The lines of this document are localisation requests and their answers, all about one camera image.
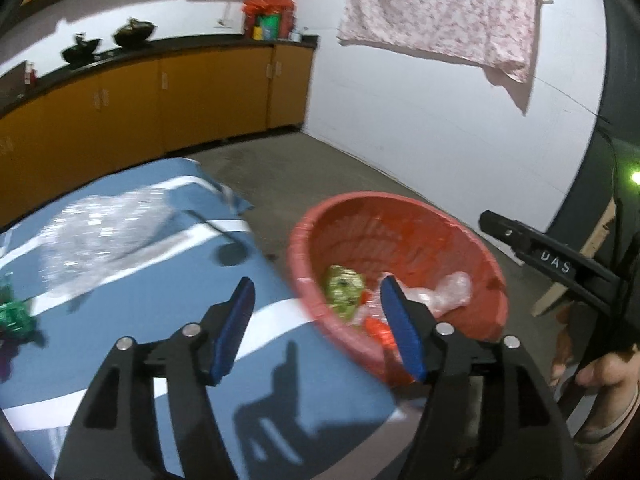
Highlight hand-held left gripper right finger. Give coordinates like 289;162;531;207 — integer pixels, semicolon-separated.
378;276;585;480

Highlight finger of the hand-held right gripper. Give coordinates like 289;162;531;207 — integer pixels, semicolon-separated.
478;209;543;267

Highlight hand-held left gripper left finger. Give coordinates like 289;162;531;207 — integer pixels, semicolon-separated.
53;276;257;480

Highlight red plastic bag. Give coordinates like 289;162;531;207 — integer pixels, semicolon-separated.
361;316;397;352

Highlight white plastic bag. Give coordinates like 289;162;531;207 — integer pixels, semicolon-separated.
369;272;441;322

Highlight olive green plastic bag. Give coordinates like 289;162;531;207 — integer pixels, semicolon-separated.
321;264;367;322

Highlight red plastic basket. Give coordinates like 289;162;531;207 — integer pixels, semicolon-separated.
287;190;510;389

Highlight person's right hand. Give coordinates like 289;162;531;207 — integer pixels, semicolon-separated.
549;305;640;391

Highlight blue striped tablecloth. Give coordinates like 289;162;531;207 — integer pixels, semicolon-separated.
0;156;406;480

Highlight clear bubble wrap sheet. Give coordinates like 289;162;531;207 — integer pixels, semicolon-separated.
37;185;173;301

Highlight bright green plastic bag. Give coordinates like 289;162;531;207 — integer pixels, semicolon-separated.
0;274;38;342

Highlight wooden lower cabinets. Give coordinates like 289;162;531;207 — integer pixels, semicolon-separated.
0;42;316;231

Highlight floral hanging cloth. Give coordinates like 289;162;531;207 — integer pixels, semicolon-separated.
336;0;555;84

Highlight black kitchen countertop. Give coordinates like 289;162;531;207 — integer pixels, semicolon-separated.
0;34;320;117

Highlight green bottle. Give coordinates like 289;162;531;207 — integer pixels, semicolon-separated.
256;15;281;41

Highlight black lidded pot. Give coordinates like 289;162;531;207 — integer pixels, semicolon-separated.
112;17;156;48

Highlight black wok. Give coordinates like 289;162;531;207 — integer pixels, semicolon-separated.
61;33;102;65

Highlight red bag covered containers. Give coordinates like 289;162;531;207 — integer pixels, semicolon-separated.
242;0;297;40

